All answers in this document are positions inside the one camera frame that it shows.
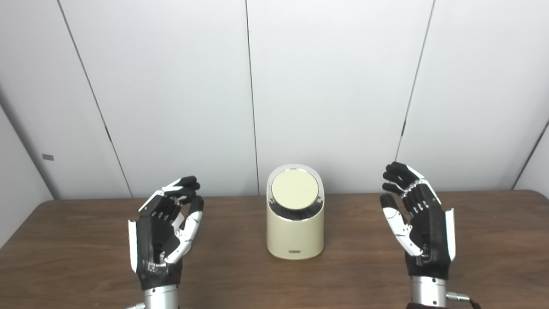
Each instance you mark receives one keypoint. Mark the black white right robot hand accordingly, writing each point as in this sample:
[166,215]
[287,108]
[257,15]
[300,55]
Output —
[431,231]

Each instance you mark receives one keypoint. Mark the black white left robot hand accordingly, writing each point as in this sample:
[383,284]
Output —
[152,234]

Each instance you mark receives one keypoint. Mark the cream-colored cylindrical bin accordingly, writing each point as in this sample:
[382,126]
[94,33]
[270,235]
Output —
[295,236]

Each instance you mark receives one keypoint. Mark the cream round bin lid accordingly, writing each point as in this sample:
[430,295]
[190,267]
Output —
[295,189]

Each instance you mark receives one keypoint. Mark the small grey wall label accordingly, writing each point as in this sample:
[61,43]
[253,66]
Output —
[48,157]

